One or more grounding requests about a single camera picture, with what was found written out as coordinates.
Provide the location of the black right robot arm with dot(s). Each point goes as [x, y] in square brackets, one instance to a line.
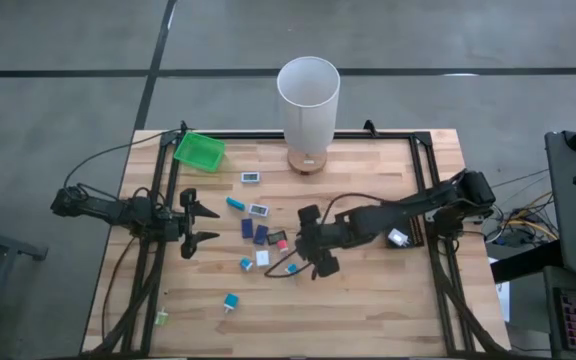
[393, 210]

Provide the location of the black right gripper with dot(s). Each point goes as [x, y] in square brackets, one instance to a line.
[320, 240]

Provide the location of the green translucent wall charger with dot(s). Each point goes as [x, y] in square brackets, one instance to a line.
[161, 317]

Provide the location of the white shade table lamp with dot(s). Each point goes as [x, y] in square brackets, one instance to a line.
[308, 100]

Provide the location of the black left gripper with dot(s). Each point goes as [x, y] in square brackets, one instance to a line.
[170, 227]

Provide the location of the large blue white wall charger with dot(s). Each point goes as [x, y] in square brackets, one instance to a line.
[231, 301]

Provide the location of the black computer desk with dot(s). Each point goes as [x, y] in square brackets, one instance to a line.
[568, 225]

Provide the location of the dark blue card box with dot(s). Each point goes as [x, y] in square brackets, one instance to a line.
[247, 228]
[260, 235]

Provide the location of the white cube wall charger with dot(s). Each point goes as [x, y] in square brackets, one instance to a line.
[262, 258]

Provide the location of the white paper sheet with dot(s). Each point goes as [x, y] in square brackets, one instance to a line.
[503, 300]

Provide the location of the green plastic basket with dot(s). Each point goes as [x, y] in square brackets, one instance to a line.
[199, 151]

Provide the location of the red white wall charger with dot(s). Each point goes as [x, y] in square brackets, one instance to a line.
[282, 245]

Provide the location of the black digital clock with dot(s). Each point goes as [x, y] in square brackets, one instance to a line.
[276, 237]

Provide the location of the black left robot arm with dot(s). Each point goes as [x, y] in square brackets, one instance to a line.
[103, 207]

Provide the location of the teal rectangular eraser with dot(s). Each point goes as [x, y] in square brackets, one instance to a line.
[235, 203]

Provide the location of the white digital clock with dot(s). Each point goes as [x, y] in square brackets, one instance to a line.
[250, 177]
[258, 210]

